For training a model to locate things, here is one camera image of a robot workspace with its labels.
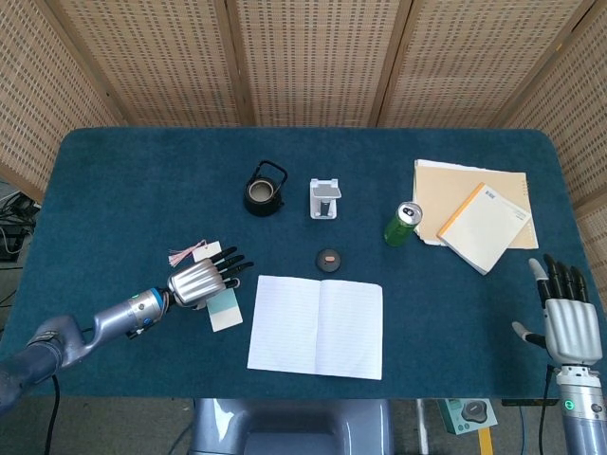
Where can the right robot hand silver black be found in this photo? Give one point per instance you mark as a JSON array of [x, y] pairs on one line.
[[571, 332]]

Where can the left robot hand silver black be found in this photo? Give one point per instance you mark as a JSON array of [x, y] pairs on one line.
[[196, 284]]

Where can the cream teal bookmark pink tassel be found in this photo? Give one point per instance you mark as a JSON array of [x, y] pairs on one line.
[[225, 315]]

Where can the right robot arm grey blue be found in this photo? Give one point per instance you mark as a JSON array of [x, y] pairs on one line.
[[578, 417]]

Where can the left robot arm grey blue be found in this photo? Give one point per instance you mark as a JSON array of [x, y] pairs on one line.
[[114, 320]]

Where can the flat black device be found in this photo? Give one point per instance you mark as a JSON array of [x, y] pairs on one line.
[[528, 403]]

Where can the dark blue tablecloth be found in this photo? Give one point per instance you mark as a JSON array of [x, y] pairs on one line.
[[142, 189]]

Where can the notepad with orange spine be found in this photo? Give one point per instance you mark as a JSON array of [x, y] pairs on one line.
[[483, 232]]

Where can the teal product box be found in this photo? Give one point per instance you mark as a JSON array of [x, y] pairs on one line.
[[467, 417]]

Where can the black teapot lid wooden knob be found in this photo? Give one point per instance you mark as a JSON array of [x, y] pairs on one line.
[[329, 260]]

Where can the white folding phone stand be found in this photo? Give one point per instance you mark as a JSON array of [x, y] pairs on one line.
[[325, 189]]

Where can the open lined white notebook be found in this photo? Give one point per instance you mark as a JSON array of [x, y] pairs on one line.
[[351, 332]]

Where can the grey blue robot torso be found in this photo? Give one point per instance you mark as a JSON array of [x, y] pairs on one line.
[[294, 426]]

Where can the white table leg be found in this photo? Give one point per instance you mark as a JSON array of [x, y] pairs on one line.
[[423, 426]]

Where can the beige paper folder stack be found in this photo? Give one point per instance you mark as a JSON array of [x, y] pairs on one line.
[[441, 189]]

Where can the green drink can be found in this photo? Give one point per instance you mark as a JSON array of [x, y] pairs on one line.
[[398, 230]]

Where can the woven bamboo folding screen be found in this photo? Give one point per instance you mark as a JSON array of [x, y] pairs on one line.
[[313, 57]]

